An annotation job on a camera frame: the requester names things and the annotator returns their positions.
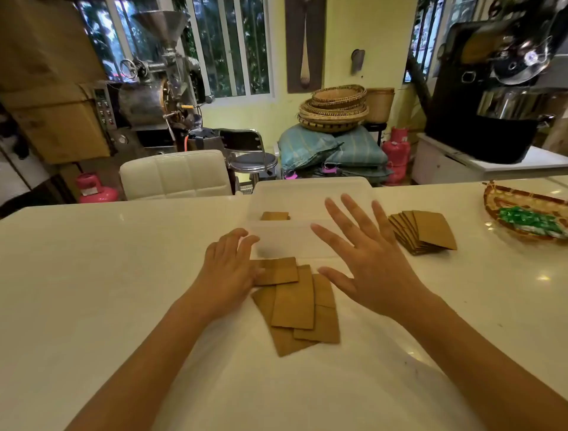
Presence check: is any person's right hand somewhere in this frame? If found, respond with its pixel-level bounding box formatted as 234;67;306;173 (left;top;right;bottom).
311;194;435;321

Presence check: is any person's left hand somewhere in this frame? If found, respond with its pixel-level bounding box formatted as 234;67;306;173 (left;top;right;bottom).
184;228;265;321

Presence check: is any brown cardboard cup sleeve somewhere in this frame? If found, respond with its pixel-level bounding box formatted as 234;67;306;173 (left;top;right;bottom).
271;265;316;330
254;257;299;286
293;305;341;345
251;285;318;358
312;274;336;310

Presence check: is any person's left forearm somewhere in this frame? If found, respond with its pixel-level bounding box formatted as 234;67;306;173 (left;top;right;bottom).
66;294;214;431

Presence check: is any person's right forearm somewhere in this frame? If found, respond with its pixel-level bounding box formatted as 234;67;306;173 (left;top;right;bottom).
390;292;568;431

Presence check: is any clear plastic storage container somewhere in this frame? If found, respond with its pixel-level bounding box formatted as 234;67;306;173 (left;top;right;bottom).
247;177;377;261

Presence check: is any stack of brown cardboard sleeves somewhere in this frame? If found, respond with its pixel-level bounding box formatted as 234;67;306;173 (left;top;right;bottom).
388;210;458;256

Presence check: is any red gas cylinder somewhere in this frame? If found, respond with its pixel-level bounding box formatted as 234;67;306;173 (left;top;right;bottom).
382;127;412;186

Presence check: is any blue woven sack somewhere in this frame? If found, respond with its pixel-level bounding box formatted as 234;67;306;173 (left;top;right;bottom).
326;126;390;168
278;124;343;175

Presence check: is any white cabinet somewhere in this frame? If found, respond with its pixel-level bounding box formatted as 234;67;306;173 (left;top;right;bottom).
411;132;568;186

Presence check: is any chrome stool with black seat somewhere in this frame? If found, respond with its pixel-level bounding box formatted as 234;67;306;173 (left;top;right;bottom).
219;128;279;184

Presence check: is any white padded chair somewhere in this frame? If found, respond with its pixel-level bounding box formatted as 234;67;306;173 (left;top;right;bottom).
119;149;234;201

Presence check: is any black stand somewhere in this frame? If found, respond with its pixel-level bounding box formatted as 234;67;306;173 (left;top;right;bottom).
363;122;388;148

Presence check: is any stack of woven flat baskets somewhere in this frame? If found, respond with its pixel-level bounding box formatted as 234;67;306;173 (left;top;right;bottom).
297;84;370;134

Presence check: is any tall woven basket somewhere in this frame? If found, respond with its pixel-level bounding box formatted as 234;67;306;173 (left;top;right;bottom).
366;87;396;124

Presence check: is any woven bamboo tray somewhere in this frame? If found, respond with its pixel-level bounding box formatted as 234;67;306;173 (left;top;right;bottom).
482;181;568;243

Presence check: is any black exhaust pipe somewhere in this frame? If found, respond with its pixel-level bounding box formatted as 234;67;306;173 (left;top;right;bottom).
406;54;432;117

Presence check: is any pile of green wrapped packets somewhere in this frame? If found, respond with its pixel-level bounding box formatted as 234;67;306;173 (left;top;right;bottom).
497;205;565;237

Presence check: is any pink gas cylinder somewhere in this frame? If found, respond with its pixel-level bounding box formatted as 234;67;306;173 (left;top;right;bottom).
75;173;120;204

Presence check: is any black coffee roaster machine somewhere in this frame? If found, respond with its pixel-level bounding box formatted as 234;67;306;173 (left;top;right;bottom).
425;0;568;165

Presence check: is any silver coffee roaster machine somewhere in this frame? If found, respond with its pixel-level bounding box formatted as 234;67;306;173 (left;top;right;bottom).
88;10;214;154

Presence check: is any white framed window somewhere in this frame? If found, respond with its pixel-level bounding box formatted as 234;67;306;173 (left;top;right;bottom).
75;0;275;106
403;0;480;85

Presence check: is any stack of cardboard boxes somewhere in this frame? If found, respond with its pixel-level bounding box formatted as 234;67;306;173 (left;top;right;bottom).
0;0;112;165

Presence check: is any brown wall hanging with spoon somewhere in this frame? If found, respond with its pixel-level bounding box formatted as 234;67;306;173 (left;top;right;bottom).
284;0;327;94

